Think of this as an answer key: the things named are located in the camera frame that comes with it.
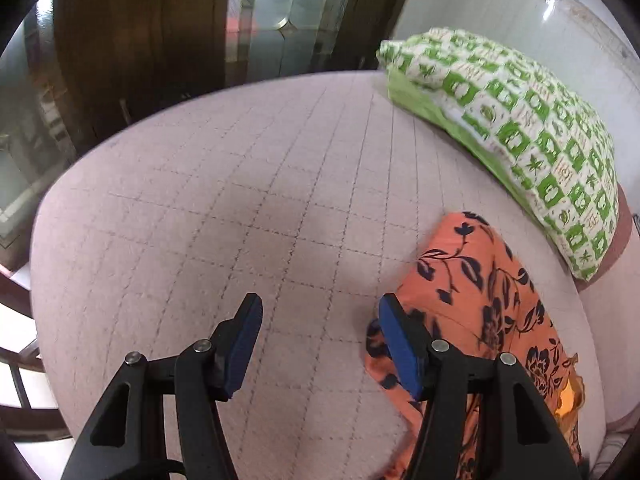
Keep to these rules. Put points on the orange black floral garment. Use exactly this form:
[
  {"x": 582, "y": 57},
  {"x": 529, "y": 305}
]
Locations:
[{"x": 480, "y": 300}]

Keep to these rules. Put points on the pink quilted sofa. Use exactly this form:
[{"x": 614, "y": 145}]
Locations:
[{"x": 225, "y": 210}]

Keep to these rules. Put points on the frosted glass door panel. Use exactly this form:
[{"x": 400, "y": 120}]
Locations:
[{"x": 290, "y": 15}]

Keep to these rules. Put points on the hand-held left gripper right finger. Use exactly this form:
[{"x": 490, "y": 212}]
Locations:
[{"x": 400, "y": 351}]

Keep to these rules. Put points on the dark wooden door frame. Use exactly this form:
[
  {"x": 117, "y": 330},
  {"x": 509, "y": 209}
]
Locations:
[{"x": 140, "y": 35}]

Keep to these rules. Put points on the green white patterned pillow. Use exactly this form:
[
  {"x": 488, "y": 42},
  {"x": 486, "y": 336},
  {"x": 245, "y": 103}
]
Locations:
[{"x": 525, "y": 125}]

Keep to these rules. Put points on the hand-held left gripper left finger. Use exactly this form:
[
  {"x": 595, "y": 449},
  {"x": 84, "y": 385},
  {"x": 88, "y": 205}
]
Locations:
[{"x": 242, "y": 346}]

